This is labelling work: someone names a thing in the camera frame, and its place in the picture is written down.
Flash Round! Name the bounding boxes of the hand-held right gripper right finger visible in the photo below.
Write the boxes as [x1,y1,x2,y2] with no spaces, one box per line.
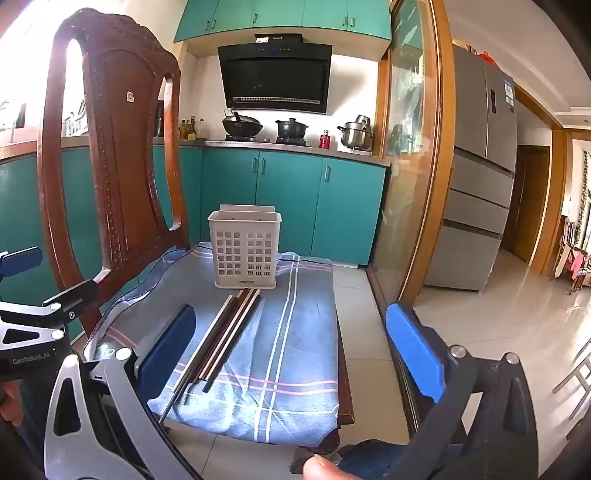
[385,302,539,480]

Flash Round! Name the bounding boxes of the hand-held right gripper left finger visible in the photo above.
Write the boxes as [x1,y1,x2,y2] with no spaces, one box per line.
[44,304,205,480]

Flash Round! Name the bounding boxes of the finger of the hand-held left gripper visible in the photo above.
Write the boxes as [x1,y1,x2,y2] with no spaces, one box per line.
[0,279,99,344]
[0,247,44,280]

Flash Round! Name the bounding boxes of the dark brown chopstick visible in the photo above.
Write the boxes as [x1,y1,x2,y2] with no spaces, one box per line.
[203,290,262,393]
[184,289,247,406]

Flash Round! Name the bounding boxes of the white plastic utensil basket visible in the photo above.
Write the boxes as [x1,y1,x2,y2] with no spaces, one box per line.
[207,204,283,290]

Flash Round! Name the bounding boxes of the person's right hand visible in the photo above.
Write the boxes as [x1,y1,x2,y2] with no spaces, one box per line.
[302,457,352,480]

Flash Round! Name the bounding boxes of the person's blue trousers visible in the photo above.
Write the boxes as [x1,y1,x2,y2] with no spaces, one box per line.
[339,438,465,480]

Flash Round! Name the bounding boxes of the blue plaid cloth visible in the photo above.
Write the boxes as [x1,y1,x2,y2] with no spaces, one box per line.
[95,244,342,448]

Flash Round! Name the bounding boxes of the white metal rack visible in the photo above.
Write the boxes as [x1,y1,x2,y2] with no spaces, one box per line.
[551,339,591,423]

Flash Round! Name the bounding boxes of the teal base cabinets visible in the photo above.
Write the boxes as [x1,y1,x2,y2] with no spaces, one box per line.
[0,141,392,326]

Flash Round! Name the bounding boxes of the brown wooden door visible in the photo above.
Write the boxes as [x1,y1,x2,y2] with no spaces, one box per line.
[502,144,551,265]

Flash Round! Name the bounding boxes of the clothes drying rack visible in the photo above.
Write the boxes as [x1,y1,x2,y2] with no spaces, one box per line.
[553,215,591,294]

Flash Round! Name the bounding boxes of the silver refrigerator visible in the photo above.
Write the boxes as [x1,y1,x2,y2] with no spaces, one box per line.
[424,44,519,292]

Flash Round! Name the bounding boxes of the wood framed glass sliding door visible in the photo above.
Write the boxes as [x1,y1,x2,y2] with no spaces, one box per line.
[373,0,459,435]

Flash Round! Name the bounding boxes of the grey kitchen countertop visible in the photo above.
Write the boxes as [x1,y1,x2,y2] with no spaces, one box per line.
[152,137,392,168]

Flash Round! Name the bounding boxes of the stainless steel pot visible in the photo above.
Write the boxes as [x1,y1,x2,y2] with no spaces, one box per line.
[337,115,375,151]

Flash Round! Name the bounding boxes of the black gas stove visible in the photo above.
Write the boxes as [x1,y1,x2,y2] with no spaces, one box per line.
[224,135,311,145]

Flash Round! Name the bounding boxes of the black wok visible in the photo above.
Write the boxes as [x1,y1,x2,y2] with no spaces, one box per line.
[222,110,264,138]

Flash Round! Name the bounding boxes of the black cooking pot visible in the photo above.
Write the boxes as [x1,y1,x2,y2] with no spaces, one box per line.
[275,117,308,139]

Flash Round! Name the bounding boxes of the black range hood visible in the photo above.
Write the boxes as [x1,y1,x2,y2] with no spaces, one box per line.
[217,34,334,116]

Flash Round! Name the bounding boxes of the teal wall cabinets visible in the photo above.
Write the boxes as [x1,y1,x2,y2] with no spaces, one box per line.
[173,0,393,45]

